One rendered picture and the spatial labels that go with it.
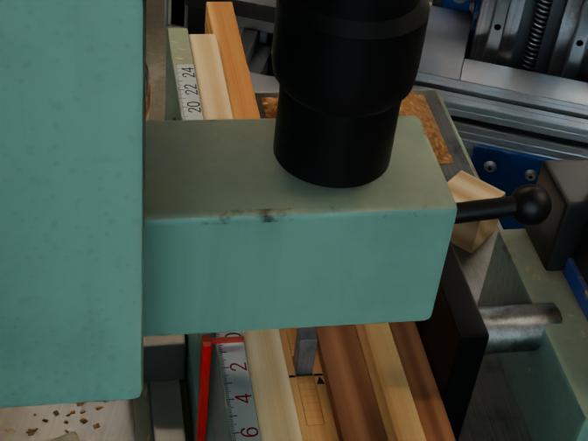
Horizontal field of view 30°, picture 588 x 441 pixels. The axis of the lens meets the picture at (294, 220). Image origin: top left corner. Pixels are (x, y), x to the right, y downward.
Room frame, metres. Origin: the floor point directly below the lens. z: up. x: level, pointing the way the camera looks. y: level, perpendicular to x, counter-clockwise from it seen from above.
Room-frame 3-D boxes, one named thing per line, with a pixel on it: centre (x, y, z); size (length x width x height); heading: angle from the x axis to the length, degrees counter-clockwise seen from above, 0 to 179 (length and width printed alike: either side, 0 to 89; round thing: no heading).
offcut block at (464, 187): (0.55, -0.11, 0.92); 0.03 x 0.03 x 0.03; 57
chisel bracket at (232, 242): (0.38, 0.01, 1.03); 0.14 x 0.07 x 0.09; 104
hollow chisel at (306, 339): (0.38, -0.01, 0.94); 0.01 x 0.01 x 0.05; 14
